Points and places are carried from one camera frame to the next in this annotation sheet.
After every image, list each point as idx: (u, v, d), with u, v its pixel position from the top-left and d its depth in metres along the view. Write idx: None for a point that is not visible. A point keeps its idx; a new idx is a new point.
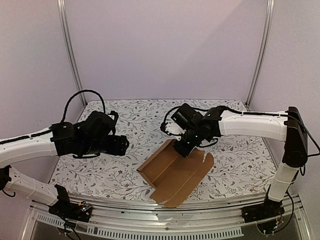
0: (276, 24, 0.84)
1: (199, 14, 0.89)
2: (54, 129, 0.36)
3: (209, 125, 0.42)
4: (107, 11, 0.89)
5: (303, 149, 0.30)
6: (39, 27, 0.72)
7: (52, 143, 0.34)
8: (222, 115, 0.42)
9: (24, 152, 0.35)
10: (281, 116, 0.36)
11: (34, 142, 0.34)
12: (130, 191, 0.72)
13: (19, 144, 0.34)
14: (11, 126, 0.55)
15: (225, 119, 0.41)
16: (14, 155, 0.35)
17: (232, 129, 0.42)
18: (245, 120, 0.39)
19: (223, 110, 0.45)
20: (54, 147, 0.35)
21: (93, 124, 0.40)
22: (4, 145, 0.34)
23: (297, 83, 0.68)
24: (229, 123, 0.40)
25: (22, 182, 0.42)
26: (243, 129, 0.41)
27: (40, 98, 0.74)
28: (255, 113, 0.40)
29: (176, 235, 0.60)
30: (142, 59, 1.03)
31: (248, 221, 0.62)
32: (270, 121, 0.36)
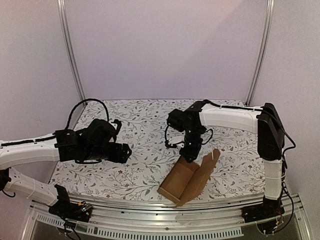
0: (276, 25, 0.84)
1: (199, 14, 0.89)
2: (57, 136, 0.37)
3: (191, 116, 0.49)
4: (107, 11, 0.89)
5: (275, 143, 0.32)
6: (38, 27, 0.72)
7: (56, 150, 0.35)
8: (203, 108, 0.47)
9: (26, 156, 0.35)
10: (255, 111, 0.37)
11: (38, 147, 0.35)
12: (130, 191, 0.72)
13: (22, 148, 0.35)
14: (11, 126, 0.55)
15: (204, 112, 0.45)
16: (16, 158, 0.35)
17: (211, 121, 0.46)
18: (222, 113, 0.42)
19: (205, 104, 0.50)
20: (58, 153, 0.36)
21: (95, 132, 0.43)
22: (7, 148, 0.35)
23: (297, 83, 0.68)
24: (207, 115, 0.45)
25: (22, 182, 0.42)
26: (220, 122, 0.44)
27: (40, 98, 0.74)
28: (232, 107, 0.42)
29: (176, 235, 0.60)
30: (142, 60, 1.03)
31: (248, 221, 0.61)
32: (242, 115, 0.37)
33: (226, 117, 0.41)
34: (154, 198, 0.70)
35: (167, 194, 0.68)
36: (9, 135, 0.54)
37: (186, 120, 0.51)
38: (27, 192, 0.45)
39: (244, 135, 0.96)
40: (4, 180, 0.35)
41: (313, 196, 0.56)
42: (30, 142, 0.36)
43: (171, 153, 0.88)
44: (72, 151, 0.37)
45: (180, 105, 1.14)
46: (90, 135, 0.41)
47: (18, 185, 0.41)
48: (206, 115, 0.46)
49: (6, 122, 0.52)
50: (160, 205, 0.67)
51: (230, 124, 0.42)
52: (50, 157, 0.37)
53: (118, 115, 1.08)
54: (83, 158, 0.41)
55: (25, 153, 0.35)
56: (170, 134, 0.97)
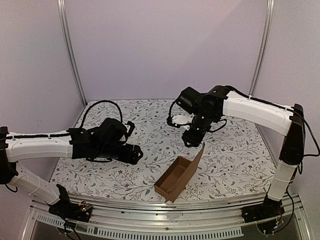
0: (276, 25, 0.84)
1: (200, 14, 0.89)
2: (71, 134, 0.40)
3: (213, 102, 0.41)
4: (107, 11, 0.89)
5: (300, 148, 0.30)
6: (38, 27, 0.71)
7: (70, 146, 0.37)
8: (228, 96, 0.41)
9: (38, 151, 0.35)
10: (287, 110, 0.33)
11: (56, 142, 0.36)
12: (130, 191, 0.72)
13: (40, 142, 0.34)
14: (10, 126, 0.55)
15: (230, 101, 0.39)
16: (29, 152, 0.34)
17: (233, 112, 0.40)
18: (251, 105, 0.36)
19: (230, 91, 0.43)
20: (71, 150, 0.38)
21: (107, 130, 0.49)
22: (19, 140, 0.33)
23: (297, 83, 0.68)
24: (233, 104, 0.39)
25: (27, 178, 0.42)
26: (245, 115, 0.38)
27: (40, 98, 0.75)
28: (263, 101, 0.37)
29: (176, 235, 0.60)
30: (142, 59, 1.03)
31: (248, 221, 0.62)
32: (274, 111, 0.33)
33: (254, 110, 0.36)
34: (154, 198, 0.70)
35: (165, 194, 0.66)
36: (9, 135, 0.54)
37: (205, 105, 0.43)
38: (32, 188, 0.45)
39: (244, 135, 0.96)
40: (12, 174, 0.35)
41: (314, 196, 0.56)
42: (45, 137, 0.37)
43: (171, 153, 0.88)
44: (85, 149, 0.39)
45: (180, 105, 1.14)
46: (103, 133, 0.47)
47: (24, 181, 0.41)
48: (231, 105, 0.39)
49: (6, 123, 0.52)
50: (161, 205, 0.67)
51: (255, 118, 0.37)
52: (63, 153, 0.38)
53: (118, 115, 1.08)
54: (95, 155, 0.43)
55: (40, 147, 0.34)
56: (170, 134, 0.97)
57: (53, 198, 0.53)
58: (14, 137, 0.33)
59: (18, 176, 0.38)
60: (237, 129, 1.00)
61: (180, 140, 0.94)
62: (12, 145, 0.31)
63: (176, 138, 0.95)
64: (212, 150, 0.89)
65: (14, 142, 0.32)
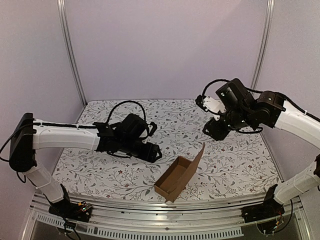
0: (276, 25, 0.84)
1: (200, 14, 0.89)
2: (98, 127, 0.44)
3: (268, 109, 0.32)
4: (107, 11, 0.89)
5: None
6: (38, 27, 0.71)
7: (98, 138, 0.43)
8: (285, 106, 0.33)
9: (63, 139, 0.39)
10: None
11: (83, 133, 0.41)
12: (130, 191, 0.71)
13: (67, 131, 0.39)
14: (11, 125, 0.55)
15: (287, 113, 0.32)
16: (54, 139, 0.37)
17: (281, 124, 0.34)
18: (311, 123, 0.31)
19: (283, 99, 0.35)
20: (97, 142, 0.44)
21: (131, 125, 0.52)
22: (47, 127, 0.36)
23: (297, 83, 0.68)
24: (288, 117, 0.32)
25: (42, 171, 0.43)
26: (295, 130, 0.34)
27: (40, 98, 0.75)
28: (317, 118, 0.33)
29: (176, 235, 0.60)
30: (143, 59, 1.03)
31: (248, 221, 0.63)
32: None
33: (309, 129, 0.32)
34: (154, 198, 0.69)
35: (165, 194, 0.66)
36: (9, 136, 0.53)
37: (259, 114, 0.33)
38: (42, 182, 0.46)
39: (244, 135, 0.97)
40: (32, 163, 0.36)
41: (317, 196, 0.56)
42: (72, 127, 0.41)
43: (171, 153, 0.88)
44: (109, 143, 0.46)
45: (180, 105, 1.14)
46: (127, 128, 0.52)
47: (38, 173, 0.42)
48: (283, 118, 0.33)
49: (6, 123, 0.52)
50: (161, 205, 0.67)
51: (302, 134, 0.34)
52: (85, 144, 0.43)
53: (118, 115, 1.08)
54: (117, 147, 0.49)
55: (67, 135, 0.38)
56: (170, 134, 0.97)
57: (58, 196, 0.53)
58: (42, 124, 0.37)
59: (36, 168, 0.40)
60: None
61: (180, 140, 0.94)
62: (42, 131, 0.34)
63: (176, 138, 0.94)
64: (212, 150, 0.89)
65: (42, 128, 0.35)
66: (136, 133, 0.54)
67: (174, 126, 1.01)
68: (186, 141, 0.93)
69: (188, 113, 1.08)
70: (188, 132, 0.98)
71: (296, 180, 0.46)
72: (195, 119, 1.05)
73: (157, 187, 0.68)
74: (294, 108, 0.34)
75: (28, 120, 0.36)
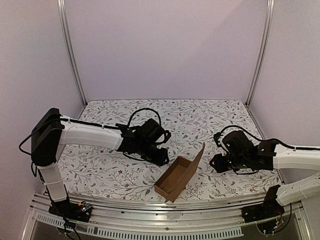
0: (276, 25, 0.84)
1: (199, 14, 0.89)
2: (121, 128, 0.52)
3: (263, 160, 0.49)
4: (107, 11, 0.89)
5: None
6: (38, 27, 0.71)
7: (121, 139, 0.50)
8: (276, 151, 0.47)
9: (87, 136, 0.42)
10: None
11: (107, 133, 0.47)
12: (130, 191, 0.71)
13: (94, 130, 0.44)
14: (11, 124, 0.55)
15: (278, 156, 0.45)
16: (80, 135, 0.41)
17: (284, 165, 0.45)
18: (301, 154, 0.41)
19: (276, 144, 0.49)
20: (119, 142, 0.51)
21: (150, 130, 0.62)
22: (74, 124, 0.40)
23: (297, 83, 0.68)
24: (281, 159, 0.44)
25: (57, 168, 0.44)
26: (304, 165, 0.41)
27: (40, 98, 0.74)
28: (308, 147, 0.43)
29: (176, 235, 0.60)
30: (143, 59, 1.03)
31: (248, 221, 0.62)
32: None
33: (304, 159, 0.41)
34: (154, 198, 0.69)
35: (165, 194, 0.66)
36: (9, 136, 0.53)
37: (257, 163, 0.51)
38: (52, 181, 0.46)
39: None
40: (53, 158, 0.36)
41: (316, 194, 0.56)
42: (98, 126, 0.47)
43: (171, 153, 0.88)
44: (130, 143, 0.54)
45: (180, 105, 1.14)
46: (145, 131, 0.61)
47: (53, 170, 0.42)
48: (278, 159, 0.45)
49: (5, 123, 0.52)
50: (161, 205, 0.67)
51: (309, 166, 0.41)
52: (107, 143, 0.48)
53: (118, 115, 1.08)
54: (133, 147, 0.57)
55: (93, 133, 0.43)
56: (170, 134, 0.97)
57: (61, 196, 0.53)
58: (69, 120, 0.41)
59: (54, 164, 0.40)
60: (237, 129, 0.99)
61: (180, 140, 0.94)
62: (71, 127, 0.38)
63: (176, 138, 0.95)
64: (212, 150, 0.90)
65: (70, 124, 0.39)
66: (153, 136, 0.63)
67: (174, 126, 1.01)
68: (186, 141, 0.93)
69: (188, 113, 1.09)
70: (188, 132, 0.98)
71: (302, 185, 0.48)
72: (195, 119, 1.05)
73: (157, 187, 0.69)
74: (285, 147, 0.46)
75: (55, 114, 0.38)
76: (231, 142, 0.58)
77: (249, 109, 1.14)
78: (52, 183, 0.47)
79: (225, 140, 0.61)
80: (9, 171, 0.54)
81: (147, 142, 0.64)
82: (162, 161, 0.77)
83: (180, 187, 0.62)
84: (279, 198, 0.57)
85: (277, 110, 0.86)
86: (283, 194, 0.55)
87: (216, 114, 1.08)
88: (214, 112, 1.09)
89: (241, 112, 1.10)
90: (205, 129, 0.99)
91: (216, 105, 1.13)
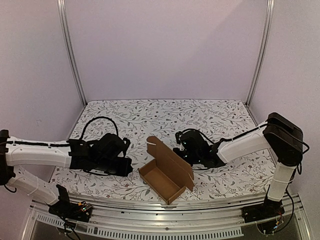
0: (276, 25, 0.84)
1: (199, 14, 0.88)
2: (71, 145, 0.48)
3: (212, 160, 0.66)
4: (107, 11, 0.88)
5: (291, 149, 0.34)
6: (38, 28, 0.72)
7: (69, 157, 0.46)
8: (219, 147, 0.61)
9: (36, 157, 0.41)
10: (261, 128, 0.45)
11: (53, 153, 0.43)
12: (130, 191, 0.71)
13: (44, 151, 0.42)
14: (11, 123, 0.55)
15: (220, 151, 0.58)
16: (24, 157, 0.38)
17: (232, 155, 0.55)
18: (236, 144, 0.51)
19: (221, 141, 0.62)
20: (69, 161, 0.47)
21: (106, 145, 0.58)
22: (20, 145, 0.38)
23: (297, 83, 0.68)
24: (226, 153, 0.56)
25: (25, 179, 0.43)
26: (243, 150, 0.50)
27: (40, 98, 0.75)
28: (242, 134, 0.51)
29: (176, 235, 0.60)
30: (143, 60, 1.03)
31: (248, 221, 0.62)
32: (250, 135, 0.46)
33: (240, 146, 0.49)
34: (154, 198, 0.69)
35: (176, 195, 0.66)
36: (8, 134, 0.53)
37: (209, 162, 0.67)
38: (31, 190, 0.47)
39: None
40: (9, 176, 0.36)
41: (310, 181, 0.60)
42: (44, 145, 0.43)
43: None
44: (81, 161, 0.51)
45: (180, 105, 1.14)
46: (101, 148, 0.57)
47: (20, 182, 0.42)
48: (222, 152, 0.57)
49: (5, 122, 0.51)
50: (160, 205, 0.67)
51: (248, 149, 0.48)
52: (58, 162, 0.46)
53: (118, 115, 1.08)
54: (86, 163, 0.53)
55: (44, 154, 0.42)
56: (170, 134, 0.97)
57: (51, 199, 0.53)
58: (15, 142, 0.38)
59: (15, 178, 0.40)
60: (237, 129, 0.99)
61: None
62: (14, 150, 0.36)
63: None
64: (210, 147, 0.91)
65: (14, 147, 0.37)
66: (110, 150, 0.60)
67: (174, 126, 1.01)
68: None
69: (188, 113, 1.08)
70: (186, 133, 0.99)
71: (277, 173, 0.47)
72: (195, 118, 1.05)
73: (171, 198, 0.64)
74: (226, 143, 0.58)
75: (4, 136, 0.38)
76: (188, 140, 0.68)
77: (249, 109, 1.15)
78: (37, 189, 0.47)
79: (182, 138, 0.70)
80: None
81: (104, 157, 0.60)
82: (126, 174, 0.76)
83: (192, 183, 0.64)
84: (266, 197, 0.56)
85: (276, 110, 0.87)
86: (272, 190, 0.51)
87: (216, 114, 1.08)
88: (214, 112, 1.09)
89: (241, 112, 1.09)
90: (205, 129, 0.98)
91: (216, 105, 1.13)
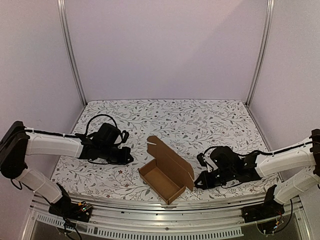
0: (276, 24, 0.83)
1: (199, 13, 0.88)
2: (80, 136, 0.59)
3: (249, 174, 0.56)
4: (107, 11, 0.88)
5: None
6: (38, 28, 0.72)
7: (81, 146, 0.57)
8: (257, 161, 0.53)
9: (53, 145, 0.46)
10: (306, 145, 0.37)
11: (68, 141, 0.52)
12: (130, 191, 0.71)
13: (58, 139, 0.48)
14: (11, 123, 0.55)
15: (259, 165, 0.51)
16: (43, 145, 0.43)
17: (273, 169, 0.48)
18: (278, 159, 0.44)
19: (257, 155, 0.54)
20: (81, 149, 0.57)
21: (106, 134, 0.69)
22: (38, 134, 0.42)
23: (298, 83, 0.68)
24: (265, 167, 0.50)
25: (34, 173, 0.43)
26: (288, 165, 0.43)
27: (40, 98, 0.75)
28: (284, 149, 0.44)
29: (176, 235, 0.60)
30: (143, 60, 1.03)
31: (248, 221, 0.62)
32: (296, 153, 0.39)
33: (284, 161, 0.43)
34: (154, 198, 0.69)
35: (176, 195, 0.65)
36: None
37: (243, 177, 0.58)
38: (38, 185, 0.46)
39: (244, 135, 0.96)
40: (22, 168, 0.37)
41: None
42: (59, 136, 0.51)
43: None
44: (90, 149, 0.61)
45: (180, 105, 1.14)
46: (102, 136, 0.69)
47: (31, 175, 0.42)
48: (261, 167, 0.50)
49: (5, 122, 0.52)
50: (160, 205, 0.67)
51: (294, 165, 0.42)
52: (69, 150, 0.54)
53: (118, 115, 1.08)
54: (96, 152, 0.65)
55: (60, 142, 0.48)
56: (170, 134, 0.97)
57: (56, 193, 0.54)
58: (34, 131, 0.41)
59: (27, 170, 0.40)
60: (237, 129, 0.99)
61: (180, 140, 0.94)
62: (34, 137, 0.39)
63: (176, 138, 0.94)
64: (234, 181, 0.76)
65: (35, 135, 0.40)
66: (111, 139, 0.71)
67: (174, 126, 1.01)
68: (186, 141, 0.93)
69: (188, 113, 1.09)
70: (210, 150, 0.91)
71: (295, 180, 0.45)
72: (195, 118, 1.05)
73: (171, 199, 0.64)
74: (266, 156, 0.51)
75: (21, 126, 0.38)
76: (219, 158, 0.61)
77: (249, 109, 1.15)
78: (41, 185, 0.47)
79: (213, 156, 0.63)
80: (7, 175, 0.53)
81: (107, 146, 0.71)
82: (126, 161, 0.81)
83: (192, 183, 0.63)
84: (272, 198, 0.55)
85: (277, 110, 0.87)
86: (280, 192, 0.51)
87: (216, 114, 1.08)
88: (214, 112, 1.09)
89: (241, 112, 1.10)
90: (205, 129, 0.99)
91: (216, 105, 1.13)
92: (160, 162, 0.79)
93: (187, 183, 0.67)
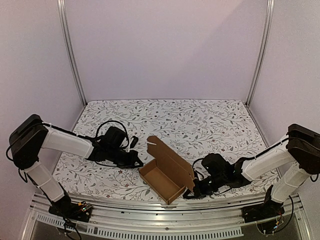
0: (276, 24, 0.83)
1: (199, 13, 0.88)
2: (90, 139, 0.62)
3: (239, 181, 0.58)
4: (107, 11, 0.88)
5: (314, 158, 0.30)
6: (39, 28, 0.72)
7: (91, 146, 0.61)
8: (242, 167, 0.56)
9: (66, 142, 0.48)
10: (283, 143, 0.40)
11: (79, 141, 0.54)
12: (130, 191, 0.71)
13: (71, 138, 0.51)
14: (11, 124, 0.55)
15: (244, 170, 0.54)
16: (57, 140, 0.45)
17: (259, 172, 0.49)
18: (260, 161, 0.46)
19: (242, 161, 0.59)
20: (88, 150, 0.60)
21: (112, 136, 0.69)
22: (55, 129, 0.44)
23: (297, 83, 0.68)
24: (250, 171, 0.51)
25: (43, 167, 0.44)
26: (272, 166, 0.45)
27: (40, 98, 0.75)
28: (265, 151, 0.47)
29: (176, 235, 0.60)
30: (143, 60, 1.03)
31: (247, 221, 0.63)
32: (274, 152, 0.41)
33: (266, 162, 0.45)
34: (154, 198, 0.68)
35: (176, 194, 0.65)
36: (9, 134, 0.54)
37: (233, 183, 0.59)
38: (43, 181, 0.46)
39: (244, 135, 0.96)
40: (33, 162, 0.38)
41: (310, 181, 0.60)
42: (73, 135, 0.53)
43: None
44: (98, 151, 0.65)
45: (180, 105, 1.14)
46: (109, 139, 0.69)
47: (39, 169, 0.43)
48: (247, 172, 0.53)
49: (5, 123, 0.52)
50: (161, 205, 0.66)
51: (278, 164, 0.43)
52: (78, 149, 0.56)
53: (118, 115, 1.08)
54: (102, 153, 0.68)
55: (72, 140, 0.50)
56: (170, 134, 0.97)
57: (58, 193, 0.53)
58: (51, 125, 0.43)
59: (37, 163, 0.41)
60: (237, 129, 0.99)
61: (180, 140, 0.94)
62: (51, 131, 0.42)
63: (176, 138, 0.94)
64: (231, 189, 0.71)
65: (52, 130, 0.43)
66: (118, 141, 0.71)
67: (174, 126, 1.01)
68: (186, 141, 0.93)
69: (188, 113, 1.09)
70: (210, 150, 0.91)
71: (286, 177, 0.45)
72: (195, 119, 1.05)
73: (171, 199, 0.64)
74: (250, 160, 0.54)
75: (38, 119, 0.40)
76: (210, 165, 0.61)
77: (249, 109, 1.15)
78: (46, 183, 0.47)
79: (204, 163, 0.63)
80: (8, 175, 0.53)
81: (114, 148, 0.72)
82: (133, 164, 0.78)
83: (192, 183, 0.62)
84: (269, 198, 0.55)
85: (276, 110, 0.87)
86: (276, 190, 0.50)
87: (216, 114, 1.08)
88: (214, 112, 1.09)
89: (241, 112, 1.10)
90: (205, 129, 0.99)
91: (216, 105, 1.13)
92: (160, 162, 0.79)
93: (186, 183, 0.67)
